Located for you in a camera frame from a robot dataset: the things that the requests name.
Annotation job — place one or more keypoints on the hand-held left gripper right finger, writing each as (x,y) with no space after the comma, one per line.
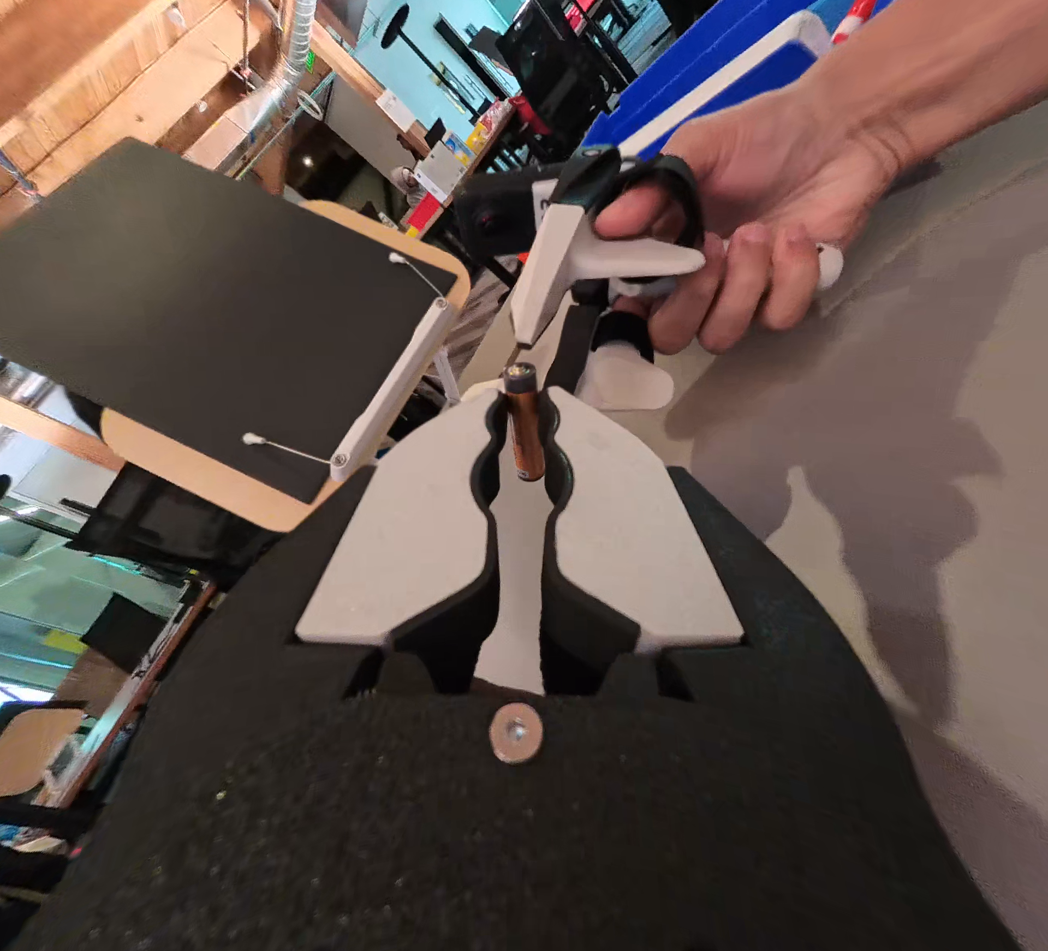
(647,550)

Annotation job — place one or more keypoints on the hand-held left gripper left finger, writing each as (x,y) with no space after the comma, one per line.
(393,550)

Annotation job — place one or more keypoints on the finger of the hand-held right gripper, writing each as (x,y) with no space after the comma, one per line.
(548,255)
(571,345)

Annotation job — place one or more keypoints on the copper black battery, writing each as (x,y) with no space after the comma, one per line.
(524,427)

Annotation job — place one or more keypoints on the person's right forearm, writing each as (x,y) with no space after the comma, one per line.
(941,51)

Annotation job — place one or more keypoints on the person's right hand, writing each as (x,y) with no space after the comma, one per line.
(778,173)

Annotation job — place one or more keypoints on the black chair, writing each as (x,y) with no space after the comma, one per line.
(565,59)

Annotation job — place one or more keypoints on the white cylindrical container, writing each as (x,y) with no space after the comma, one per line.
(704,83)

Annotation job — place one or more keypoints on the black floor lamp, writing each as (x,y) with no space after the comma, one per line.
(417,38)

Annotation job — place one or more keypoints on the black wooden book stand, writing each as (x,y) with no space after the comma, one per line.
(205,313)

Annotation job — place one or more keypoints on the red white item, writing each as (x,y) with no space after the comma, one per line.
(860,6)

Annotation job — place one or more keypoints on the silver ventilation duct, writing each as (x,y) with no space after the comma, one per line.
(303,2)

